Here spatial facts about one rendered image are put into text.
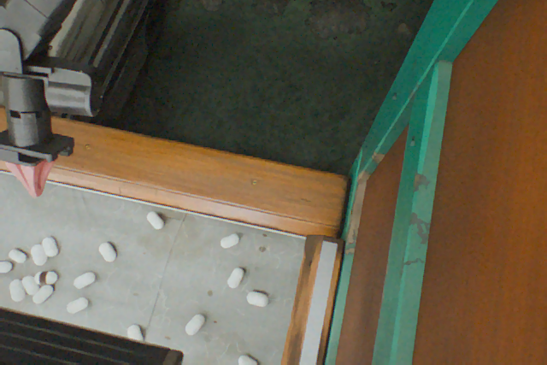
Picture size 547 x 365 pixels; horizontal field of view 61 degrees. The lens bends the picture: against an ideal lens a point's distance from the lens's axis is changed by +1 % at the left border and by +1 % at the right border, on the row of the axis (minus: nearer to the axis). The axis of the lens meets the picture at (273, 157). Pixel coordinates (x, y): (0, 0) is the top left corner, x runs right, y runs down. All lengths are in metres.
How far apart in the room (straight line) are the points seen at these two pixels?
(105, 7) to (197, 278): 0.94
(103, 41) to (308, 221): 0.93
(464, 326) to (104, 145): 0.76
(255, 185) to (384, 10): 1.19
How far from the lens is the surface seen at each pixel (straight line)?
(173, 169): 0.85
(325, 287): 0.70
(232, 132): 1.66
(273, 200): 0.81
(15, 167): 0.78
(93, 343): 0.54
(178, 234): 0.85
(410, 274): 0.30
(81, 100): 0.70
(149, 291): 0.86
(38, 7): 0.67
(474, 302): 0.22
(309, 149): 1.63
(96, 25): 1.51
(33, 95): 0.73
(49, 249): 0.91
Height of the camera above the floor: 1.56
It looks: 75 degrees down
